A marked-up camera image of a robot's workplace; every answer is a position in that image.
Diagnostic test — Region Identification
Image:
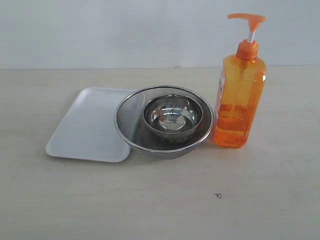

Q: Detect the orange soap pump bottle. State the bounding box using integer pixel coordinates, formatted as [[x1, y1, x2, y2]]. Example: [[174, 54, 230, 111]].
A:
[[213, 13, 267, 148]]

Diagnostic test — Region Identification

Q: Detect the large steel mesh colander bowl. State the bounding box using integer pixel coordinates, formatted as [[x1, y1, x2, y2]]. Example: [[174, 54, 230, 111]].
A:
[[114, 85, 214, 160]]

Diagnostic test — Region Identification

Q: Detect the small stainless steel bowl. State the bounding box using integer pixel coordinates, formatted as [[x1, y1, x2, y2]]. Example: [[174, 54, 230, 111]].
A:
[[142, 94, 204, 144]]

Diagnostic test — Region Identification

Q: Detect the white rectangular plastic tray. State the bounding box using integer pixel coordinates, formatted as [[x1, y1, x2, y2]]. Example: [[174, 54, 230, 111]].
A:
[[45, 87, 132, 163]]

